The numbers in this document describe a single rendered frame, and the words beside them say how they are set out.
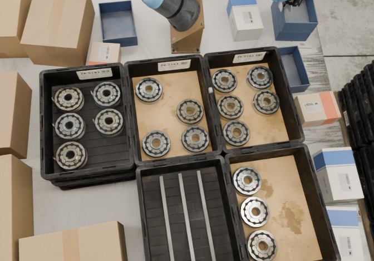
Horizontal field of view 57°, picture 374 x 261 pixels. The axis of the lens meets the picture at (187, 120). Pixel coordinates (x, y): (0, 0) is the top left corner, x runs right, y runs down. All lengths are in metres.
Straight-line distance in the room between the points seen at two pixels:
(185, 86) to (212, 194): 0.43
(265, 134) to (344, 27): 1.70
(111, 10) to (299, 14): 0.88
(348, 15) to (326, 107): 1.53
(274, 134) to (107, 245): 0.71
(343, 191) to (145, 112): 0.80
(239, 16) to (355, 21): 1.49
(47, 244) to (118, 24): 0.99
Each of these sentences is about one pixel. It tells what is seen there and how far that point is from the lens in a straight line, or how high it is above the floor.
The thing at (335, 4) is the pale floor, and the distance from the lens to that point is 3.01.
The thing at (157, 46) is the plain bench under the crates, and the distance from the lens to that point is 1.61.
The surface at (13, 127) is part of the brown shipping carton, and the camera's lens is 1.38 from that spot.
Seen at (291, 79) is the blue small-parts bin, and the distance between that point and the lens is 1.63.
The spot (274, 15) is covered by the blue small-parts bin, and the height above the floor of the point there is 0.74.
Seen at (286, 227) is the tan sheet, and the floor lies 0.83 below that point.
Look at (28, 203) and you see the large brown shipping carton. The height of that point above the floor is 0.75.
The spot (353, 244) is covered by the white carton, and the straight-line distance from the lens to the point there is 1.43.
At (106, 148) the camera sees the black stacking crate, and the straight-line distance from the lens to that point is 1.29.
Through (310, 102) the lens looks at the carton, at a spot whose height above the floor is 0.78.
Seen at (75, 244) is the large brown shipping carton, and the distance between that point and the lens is 1.18.
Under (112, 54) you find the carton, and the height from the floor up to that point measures 0.77.
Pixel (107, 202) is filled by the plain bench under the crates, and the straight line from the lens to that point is 1.37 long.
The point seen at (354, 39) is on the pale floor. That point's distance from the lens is 2.87.
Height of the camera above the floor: 2.05
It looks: 68 degrees down
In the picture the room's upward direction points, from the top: 11 degrees clockwise
